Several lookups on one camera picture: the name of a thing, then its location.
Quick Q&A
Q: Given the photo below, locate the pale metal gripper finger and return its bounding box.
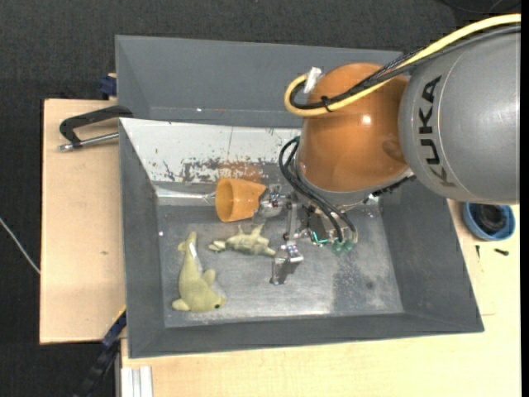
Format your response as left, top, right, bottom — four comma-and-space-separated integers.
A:
258, 183, 291, 219
269, 242, 306, 286

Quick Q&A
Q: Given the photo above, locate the green toy turtle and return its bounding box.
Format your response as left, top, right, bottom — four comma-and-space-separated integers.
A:
207, 222, 277, 258

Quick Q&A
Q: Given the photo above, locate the grey metal bin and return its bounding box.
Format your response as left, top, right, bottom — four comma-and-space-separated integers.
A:
114, 34, 485, 359

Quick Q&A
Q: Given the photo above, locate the green toy fish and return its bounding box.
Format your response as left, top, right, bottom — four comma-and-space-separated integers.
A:
171, 231, 228, 314

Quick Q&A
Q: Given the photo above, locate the blue round container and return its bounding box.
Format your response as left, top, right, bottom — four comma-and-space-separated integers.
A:
462, 202, 517, 242

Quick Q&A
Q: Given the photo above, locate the orange cup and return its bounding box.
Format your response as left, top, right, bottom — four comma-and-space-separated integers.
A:
214, 177, 269, 224

